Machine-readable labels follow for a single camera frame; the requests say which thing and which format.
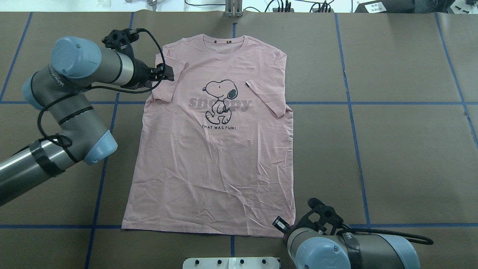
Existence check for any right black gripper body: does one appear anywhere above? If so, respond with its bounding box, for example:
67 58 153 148
286 224 303 236

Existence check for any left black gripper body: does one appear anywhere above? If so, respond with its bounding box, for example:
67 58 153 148
130 60 159 90

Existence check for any pink Snoopy t-shirt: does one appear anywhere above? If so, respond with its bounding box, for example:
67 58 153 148
121 34 296 237

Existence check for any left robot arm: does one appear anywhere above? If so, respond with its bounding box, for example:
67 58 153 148
0 28 174 205

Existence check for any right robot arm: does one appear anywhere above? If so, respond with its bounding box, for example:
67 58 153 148
273 217 421 269

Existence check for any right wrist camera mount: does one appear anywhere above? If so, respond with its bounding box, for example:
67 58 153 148
295 198 350 235

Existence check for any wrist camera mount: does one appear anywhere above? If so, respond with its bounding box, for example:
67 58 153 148
295 198 350 235
101 28 139 58

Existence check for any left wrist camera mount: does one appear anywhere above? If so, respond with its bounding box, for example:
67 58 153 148
101 28 139 58

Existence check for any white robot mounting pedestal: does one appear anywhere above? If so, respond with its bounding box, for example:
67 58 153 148
182 257 282 269

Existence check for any aluminium frame post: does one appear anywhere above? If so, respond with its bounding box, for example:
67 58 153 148
225 0 243 18

